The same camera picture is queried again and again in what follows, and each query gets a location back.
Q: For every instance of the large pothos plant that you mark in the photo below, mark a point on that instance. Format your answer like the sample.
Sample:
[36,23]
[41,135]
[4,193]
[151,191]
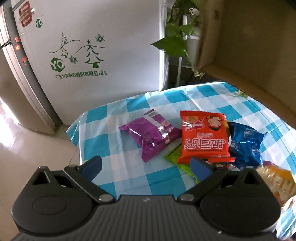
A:
[171,44]

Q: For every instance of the orange yellow snack packet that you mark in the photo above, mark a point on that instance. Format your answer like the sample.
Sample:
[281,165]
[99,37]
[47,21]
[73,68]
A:
[275,180]

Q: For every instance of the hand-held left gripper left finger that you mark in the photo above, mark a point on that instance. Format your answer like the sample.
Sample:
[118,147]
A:
[92,165]

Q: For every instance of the blue white checkered tablecloth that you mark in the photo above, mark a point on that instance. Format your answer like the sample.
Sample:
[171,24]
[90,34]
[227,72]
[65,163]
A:
[120,111]

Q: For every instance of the blue snack packet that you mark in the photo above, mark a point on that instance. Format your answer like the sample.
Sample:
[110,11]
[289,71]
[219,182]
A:
[245,143]

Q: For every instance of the green snack packet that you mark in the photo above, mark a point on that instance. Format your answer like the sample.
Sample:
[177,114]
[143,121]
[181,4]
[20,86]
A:
[175,160]

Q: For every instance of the large white plant pot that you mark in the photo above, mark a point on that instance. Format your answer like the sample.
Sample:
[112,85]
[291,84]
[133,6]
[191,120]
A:
[193,46]

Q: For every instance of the metal plant rack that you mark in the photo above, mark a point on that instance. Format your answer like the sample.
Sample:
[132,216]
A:
[179,69]

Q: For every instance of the purple snack packet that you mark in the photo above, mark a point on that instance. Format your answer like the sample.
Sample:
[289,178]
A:
[148,132]

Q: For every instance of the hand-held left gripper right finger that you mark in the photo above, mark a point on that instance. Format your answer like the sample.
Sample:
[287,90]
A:
[200,170]

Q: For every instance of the white refrigerator with green print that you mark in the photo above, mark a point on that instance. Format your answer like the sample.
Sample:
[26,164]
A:
[92,23]

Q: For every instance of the cardboard box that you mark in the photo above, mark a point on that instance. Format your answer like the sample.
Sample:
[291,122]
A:
[254,46]

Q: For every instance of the red snack packet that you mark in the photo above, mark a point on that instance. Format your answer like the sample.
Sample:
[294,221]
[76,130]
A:
[203,139]

